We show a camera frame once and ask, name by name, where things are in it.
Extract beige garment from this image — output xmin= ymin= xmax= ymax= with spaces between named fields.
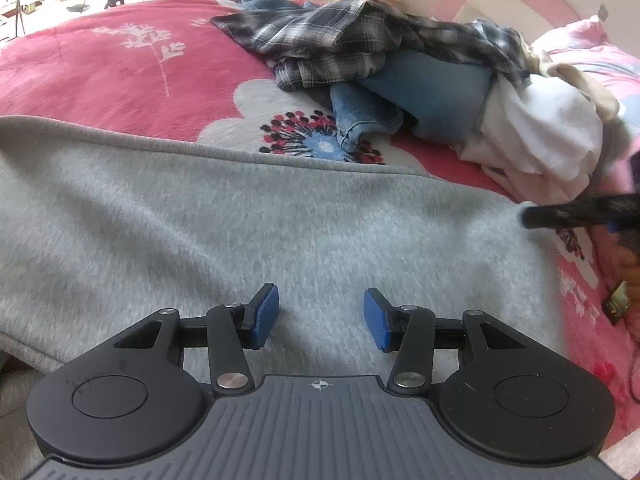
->
xmin=522 ymin=42 xmax=623 ymax=121

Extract white garment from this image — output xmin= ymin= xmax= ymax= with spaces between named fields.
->
xmin=452 ymin=72 xmax=606 ymax=201

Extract pink and white headboard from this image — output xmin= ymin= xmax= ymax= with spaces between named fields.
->
xmin=435 ymin=0 xmax=640 ymax=51

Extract beige cloth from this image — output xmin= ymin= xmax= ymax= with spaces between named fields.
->
xmin=0 ymin=350 xmax=48 ymax=480

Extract dark blue garment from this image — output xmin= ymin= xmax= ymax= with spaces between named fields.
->
xmin=357 ymin=49 xmax=496 ymax=143

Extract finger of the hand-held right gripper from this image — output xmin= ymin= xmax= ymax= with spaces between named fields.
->
xmin=521 ymin=194 xmax=640 ymax=234

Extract pink floral blanket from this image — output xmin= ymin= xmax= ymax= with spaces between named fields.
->
xmin=0 ymin=0 xmax=640 ymax=480

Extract grey sweatpants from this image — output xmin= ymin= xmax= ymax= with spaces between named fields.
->
xmin=0 ymin=115 xmax=585 ymax=401

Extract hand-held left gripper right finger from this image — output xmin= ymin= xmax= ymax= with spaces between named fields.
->
xmin=364 ymin=287 xmax=527 ymax=397

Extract blue jeans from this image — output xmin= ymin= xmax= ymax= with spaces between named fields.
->
xmin=329 ymin=82 xmax=405 ymax=151

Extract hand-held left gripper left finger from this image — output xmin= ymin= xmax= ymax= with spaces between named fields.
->
xmin=114 ymin=282 xmax=279 ymax=394

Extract grey plaid shirt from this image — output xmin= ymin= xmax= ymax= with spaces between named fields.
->
xmin=210 ymin=0 xmax=531 ymax=92

